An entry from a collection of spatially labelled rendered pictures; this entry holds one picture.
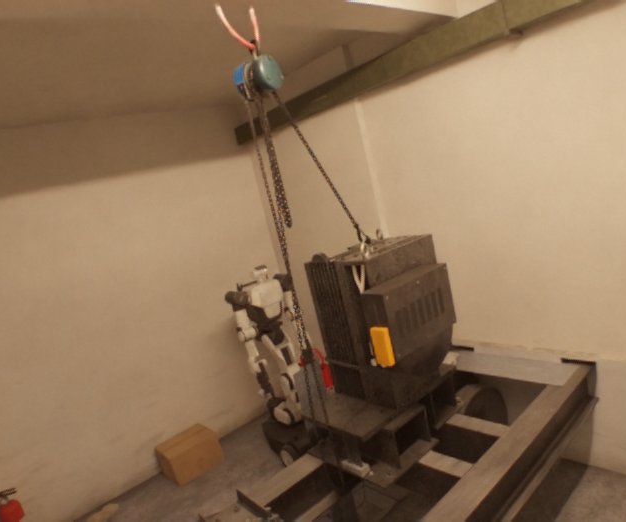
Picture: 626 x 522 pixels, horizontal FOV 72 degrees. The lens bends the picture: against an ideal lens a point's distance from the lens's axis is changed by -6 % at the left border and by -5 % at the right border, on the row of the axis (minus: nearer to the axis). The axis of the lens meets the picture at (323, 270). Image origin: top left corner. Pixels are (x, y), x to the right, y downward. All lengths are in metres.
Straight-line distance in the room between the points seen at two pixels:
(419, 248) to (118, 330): 2.52
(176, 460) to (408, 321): 2.43
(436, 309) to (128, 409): 2.71
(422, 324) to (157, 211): 2.60
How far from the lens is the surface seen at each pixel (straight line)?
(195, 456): 3.92
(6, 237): 3.73
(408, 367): 2.00
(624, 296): 2.76
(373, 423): 2.12
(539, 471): 2.53
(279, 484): 2.34
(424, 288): 2.04
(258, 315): 3.39
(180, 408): 4.17
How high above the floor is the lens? 1.95
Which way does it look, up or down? 10 degrees down
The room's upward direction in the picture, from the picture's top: 13 degrees counter-clockwise
